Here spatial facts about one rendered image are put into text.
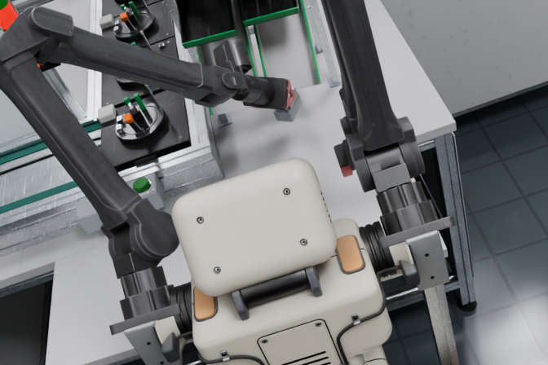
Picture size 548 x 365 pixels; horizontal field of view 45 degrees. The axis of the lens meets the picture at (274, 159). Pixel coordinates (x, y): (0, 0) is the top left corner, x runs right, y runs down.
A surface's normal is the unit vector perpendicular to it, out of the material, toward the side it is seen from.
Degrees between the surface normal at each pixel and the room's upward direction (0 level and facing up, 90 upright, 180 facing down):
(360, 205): 0
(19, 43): 60
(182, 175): 90
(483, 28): 90
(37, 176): 0
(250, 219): 48
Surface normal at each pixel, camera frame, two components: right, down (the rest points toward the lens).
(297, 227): -0.07, 0.04
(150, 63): 0.66, -0.29
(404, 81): -0.28, -0.68
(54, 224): 0.18, 0.65
